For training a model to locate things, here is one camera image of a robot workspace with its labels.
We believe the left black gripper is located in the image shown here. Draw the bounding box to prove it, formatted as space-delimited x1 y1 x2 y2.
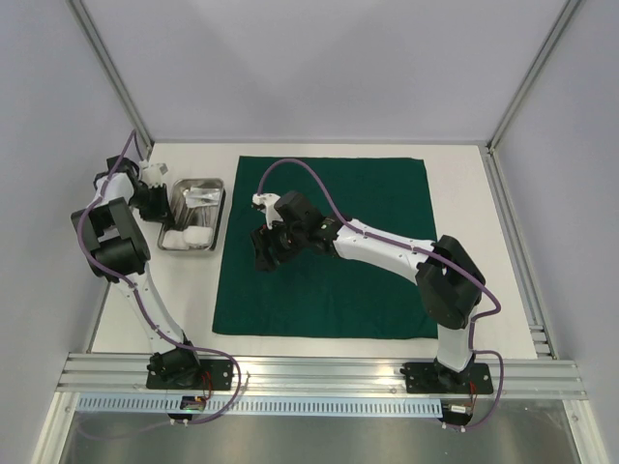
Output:
129 183 176 225

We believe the green surgical drape cloth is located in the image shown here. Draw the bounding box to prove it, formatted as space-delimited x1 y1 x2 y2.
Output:
212 157 437 339

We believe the clear sterile packet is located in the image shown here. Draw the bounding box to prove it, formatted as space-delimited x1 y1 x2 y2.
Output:
184 187 221 209

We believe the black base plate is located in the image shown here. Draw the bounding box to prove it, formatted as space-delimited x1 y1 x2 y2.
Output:
400 362 494 394
146 359 234 392

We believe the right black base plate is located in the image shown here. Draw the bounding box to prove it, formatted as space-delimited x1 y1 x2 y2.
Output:
400 362 494 394

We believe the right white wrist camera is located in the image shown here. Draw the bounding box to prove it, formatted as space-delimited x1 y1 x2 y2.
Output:
251 193 282 230

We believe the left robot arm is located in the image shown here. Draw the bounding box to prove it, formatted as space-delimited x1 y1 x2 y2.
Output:
71 156 203 388

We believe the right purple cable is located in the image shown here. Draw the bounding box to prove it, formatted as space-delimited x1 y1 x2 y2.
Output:
258 158 505 434

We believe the aluminium front rail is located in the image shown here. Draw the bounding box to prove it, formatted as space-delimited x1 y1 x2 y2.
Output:
56 353 588 400

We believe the purple cable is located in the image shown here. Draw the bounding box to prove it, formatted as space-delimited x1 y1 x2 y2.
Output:
76 129 243 429
258 158 505 434

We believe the stainless steel instrument tray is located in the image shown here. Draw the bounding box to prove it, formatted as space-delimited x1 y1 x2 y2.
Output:
158 178 226 252

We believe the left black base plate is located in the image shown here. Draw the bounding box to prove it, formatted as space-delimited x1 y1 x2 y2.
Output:
146 359 234 392

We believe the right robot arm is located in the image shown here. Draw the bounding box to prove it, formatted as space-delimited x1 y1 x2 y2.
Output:
251 191 485 392

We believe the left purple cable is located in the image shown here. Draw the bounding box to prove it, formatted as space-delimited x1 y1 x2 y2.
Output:
76 129 243 429

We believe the white gauze pad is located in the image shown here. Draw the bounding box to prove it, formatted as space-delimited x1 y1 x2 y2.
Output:
183 225 214 249
161 230 189 250

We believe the slotted cable duct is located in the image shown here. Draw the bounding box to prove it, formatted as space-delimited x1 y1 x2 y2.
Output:
75 393 442 419

